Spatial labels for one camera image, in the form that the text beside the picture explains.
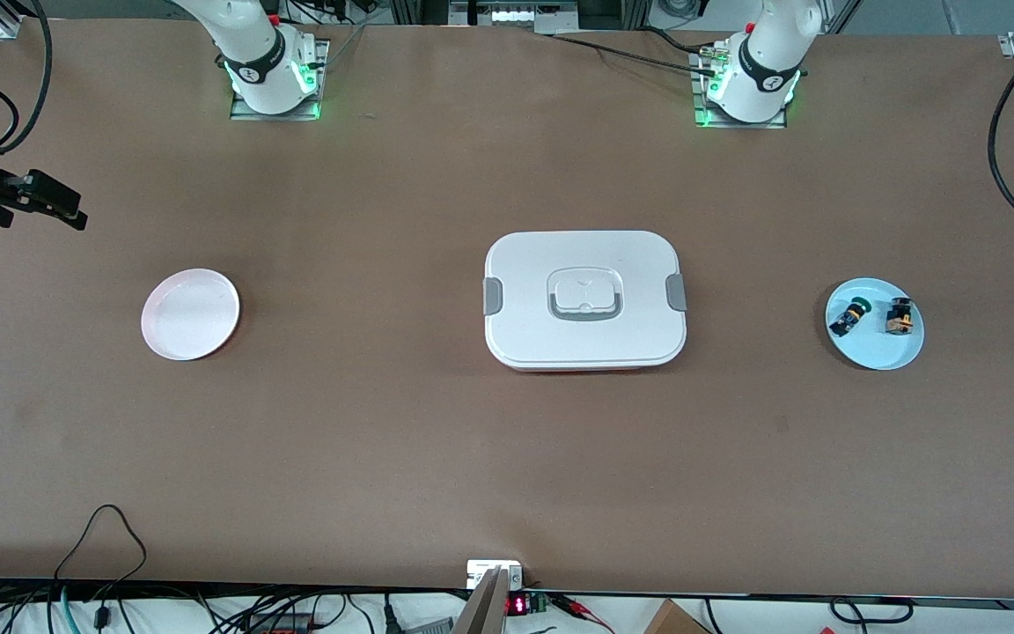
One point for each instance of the light blue round plate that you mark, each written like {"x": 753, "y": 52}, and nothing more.
{"x": 877, "y": 348}

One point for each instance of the white mount bracket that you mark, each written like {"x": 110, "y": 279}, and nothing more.
{"x": 481, "y": 571}

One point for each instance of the short aluminium frame rail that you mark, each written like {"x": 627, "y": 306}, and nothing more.
{"x": 7, "y": 22}

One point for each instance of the white lidded lunch box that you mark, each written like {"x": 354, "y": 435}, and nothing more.
{"x": 584, "y": 335}

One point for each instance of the brown cardboard box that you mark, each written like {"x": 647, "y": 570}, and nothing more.
{"x": 674, "y": 621}

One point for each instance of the aluminium camera mount profile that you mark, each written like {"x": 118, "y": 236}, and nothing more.
{"x": 482, "y": 608}

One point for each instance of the orange push-button switch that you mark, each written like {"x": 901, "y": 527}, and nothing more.
{"x": 900, "y": 317}

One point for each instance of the red alligator clip leads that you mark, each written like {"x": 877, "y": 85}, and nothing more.
{"x": 582, "y": 609}

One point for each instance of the red digit display module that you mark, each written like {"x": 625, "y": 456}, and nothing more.
{"x": 518, "y": 606}

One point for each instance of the green push-button switch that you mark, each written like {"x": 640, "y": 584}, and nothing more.
{"x": 848, "y": 317}

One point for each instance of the pink round plate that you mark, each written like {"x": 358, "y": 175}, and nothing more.
{"x": 190, "y": 314}

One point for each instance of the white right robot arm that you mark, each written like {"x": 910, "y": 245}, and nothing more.
{"x": 265, "y": 62}

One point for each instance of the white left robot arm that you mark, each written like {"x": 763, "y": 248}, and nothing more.
{"x": 762, "y": 70}

